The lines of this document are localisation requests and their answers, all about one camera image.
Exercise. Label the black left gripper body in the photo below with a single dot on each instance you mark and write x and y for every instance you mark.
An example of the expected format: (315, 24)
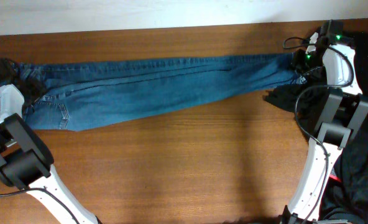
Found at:
(28, 88)

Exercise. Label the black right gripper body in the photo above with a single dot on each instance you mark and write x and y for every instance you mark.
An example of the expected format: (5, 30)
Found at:
(308, 65)

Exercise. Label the blue denim jeans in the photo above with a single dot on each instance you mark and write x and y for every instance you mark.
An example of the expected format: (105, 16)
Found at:
(81, 96)

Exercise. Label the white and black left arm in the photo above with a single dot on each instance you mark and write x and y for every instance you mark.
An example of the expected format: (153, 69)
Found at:
(26, 163)

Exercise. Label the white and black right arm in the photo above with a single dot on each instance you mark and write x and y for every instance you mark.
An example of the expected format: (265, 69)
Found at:
(326, 62)

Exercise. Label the black garment pile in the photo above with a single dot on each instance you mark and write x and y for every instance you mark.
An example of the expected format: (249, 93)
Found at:
(345, 198)

